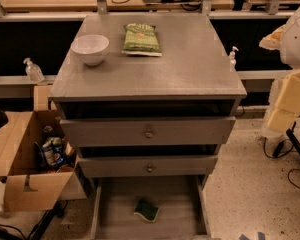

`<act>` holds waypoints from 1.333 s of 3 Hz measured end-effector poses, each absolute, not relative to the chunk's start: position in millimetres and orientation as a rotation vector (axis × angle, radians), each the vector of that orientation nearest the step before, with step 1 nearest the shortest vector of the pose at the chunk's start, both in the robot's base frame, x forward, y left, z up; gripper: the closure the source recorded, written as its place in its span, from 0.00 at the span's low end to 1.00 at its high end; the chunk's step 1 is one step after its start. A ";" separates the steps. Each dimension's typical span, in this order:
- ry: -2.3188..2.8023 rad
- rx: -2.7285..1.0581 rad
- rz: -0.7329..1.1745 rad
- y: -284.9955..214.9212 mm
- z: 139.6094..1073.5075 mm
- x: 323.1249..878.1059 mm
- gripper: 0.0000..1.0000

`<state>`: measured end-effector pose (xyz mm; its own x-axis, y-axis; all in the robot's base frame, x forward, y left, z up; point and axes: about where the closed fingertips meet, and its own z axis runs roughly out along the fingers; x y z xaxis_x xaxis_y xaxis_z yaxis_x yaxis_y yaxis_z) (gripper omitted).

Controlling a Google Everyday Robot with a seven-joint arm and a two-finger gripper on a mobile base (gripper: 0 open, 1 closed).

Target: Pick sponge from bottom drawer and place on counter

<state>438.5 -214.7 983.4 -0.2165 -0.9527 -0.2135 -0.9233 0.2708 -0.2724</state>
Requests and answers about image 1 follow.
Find green yellow sponge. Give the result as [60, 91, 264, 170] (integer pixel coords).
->
[134, 198, 159, 223]

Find green chip bag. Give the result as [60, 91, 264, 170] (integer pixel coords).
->
[122, 23, 162, 57]

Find grey bottom drawer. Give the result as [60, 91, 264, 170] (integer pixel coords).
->
[91, 176, 211, 240]

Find grey top drawer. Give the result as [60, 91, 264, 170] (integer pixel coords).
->
[60, 117, 235, 147]

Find black stand base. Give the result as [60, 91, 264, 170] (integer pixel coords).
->
[286, 123, 300, 155]

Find white pump bottle right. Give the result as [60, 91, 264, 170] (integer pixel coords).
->
[229, 46, 239, 72]

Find grey middle drawer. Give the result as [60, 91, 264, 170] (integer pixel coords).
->
[78, 155, 218, 178]

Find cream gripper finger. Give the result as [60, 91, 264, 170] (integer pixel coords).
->
[266, 70, 300, 133]
[259, 25, 284, 50]

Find snack packages in box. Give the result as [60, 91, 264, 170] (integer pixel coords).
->
[35, 125, 76, 172]

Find grey drawer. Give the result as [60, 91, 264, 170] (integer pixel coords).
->
[91, 176, 211, 240]
[78, 155, 218, 178]
[60, 117, 235, 147]

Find black floor cable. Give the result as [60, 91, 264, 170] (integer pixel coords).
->
[262, 137, 300, 193]

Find cardboard box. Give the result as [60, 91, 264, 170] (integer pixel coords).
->
[0, 85, 89, 212]

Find clear sanitizer bottle left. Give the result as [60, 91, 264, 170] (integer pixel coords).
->
[23, 58, 45, 83]

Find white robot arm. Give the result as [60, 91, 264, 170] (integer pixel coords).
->
[259, 7, 300, 138]

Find grey drawer cabinet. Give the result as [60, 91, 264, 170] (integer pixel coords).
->
[48, 13, 248, 240]

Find white bowl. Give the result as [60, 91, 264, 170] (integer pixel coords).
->
[71, 34, 110, 66]

